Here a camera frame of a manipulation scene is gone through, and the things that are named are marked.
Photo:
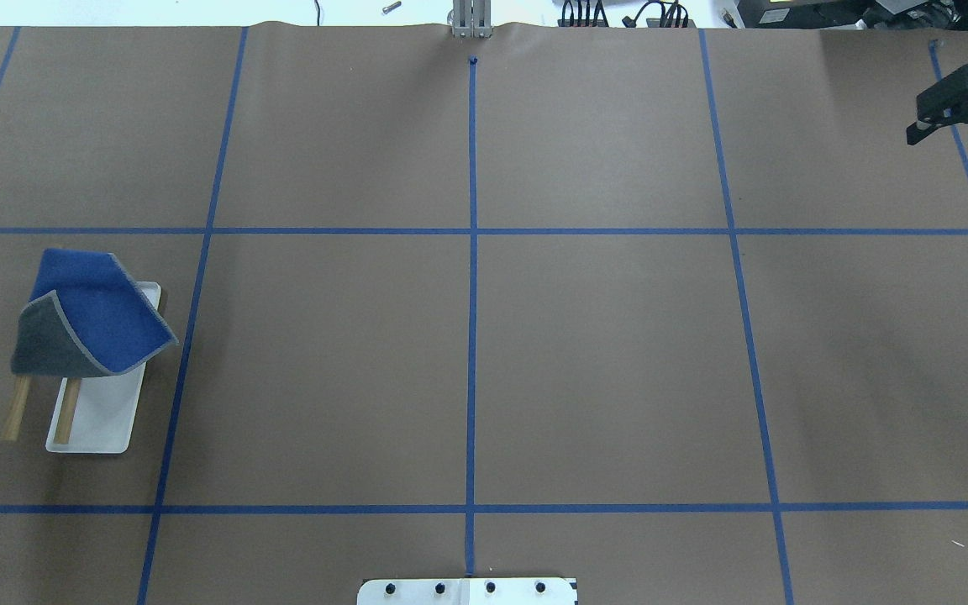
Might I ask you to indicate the black usb hub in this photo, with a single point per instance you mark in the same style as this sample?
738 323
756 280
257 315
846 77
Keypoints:
673 15

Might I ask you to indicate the blue grey towel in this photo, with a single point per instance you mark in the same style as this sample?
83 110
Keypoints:
86 317

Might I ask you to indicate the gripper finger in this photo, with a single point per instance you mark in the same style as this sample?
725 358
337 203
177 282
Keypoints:
943 104

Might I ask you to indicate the inner wooden rack bar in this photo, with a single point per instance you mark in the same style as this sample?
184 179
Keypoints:
67 410

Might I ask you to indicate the white camera mast base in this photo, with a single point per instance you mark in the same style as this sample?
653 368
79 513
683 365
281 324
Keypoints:
469 590

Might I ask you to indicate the wooden rack bar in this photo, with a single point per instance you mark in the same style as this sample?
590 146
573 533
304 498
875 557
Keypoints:
67 410
18 402

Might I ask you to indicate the aluminium frame post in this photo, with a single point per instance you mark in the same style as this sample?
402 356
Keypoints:
471 19

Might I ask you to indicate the outer wooden rack bar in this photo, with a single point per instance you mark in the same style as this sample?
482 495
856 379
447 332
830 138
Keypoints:
18 402

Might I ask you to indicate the brown paper table cover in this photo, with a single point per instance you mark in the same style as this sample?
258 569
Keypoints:
679 314

